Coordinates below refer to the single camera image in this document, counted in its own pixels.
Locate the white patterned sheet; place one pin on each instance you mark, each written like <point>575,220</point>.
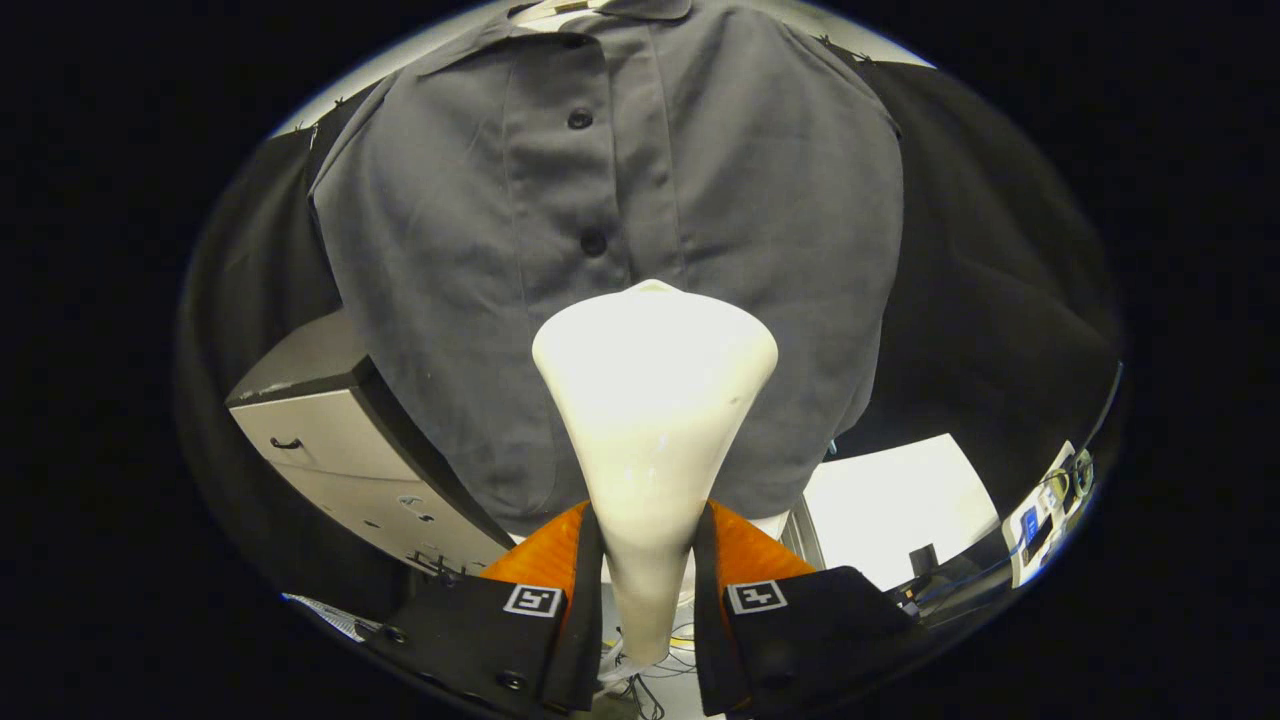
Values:
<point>325,615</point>

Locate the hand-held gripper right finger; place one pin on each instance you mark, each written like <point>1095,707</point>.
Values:
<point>712,620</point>

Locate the white device with blue screen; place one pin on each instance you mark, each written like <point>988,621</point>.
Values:
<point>1035,520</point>

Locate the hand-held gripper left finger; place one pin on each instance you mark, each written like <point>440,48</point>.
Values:
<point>585,620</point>

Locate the grey drawer cabinet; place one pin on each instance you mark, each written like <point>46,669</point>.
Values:
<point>330,440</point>

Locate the black box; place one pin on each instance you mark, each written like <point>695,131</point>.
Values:
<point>924,560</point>

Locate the white garment steamer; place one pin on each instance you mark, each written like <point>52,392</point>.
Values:
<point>650,400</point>

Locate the grey button shirt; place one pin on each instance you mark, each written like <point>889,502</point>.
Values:
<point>450,250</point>

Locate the grey metal frame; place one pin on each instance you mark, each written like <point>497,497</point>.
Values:
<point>803,535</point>

